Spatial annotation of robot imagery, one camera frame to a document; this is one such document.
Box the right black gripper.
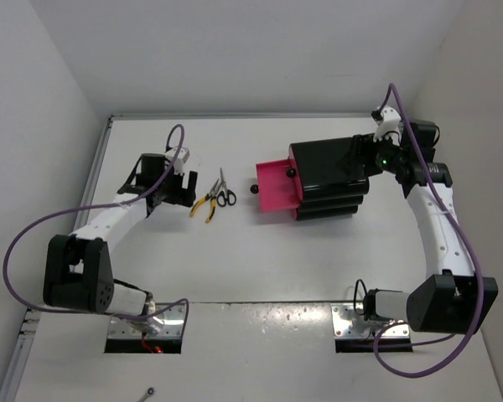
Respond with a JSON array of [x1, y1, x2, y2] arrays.
[[336, 130, 407, 178]]

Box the yellow handled pliers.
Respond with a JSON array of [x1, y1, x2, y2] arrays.
[[189, 178, 220, 224]]

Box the black drawer cabinet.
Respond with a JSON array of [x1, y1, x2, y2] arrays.
[[289, 137, 370, 221]]

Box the pink top drawer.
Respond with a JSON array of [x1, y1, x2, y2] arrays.
[[286, 157, 298, 178]]

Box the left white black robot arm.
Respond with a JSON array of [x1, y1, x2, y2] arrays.
[[43, 148, 198, 317]]

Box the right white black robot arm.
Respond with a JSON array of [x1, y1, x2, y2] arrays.
[[340, 131, 498, 334]]

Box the white front platform board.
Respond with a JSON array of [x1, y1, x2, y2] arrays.
[[16, 303, 501, 401]]

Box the small metal wrench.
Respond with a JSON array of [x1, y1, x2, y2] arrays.
[[137, 387, 156, 402]]

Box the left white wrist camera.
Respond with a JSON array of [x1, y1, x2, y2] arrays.
[[164, 147, 189, 175]]

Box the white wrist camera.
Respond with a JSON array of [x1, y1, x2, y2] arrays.
[[371, 106, 402, 142], [164, 147, 189, 175]]

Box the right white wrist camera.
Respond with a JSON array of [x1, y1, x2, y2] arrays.
[[371, 106, 402, 142]]

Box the black handled scissors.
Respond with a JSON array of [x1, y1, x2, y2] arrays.
[[216, 168, 236, 208]]

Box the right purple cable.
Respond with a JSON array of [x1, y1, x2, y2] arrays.
[[372, 83, 485, 377]]

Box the purple cable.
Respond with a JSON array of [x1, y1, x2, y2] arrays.
[[3, 124, 189, 332], [372, 83, 485, 377]]

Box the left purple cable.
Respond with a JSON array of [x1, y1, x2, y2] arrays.
[[3, 124, 189, 332]]

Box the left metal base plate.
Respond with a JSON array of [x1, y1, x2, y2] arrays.
[[107, 302, 188, 341]]

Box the metal base plate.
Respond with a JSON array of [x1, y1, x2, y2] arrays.
[[107, 302, 188, 341], [330, 302, 410, 341]]

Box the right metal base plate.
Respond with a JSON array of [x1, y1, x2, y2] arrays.
[[330, 302, 410, 341]]

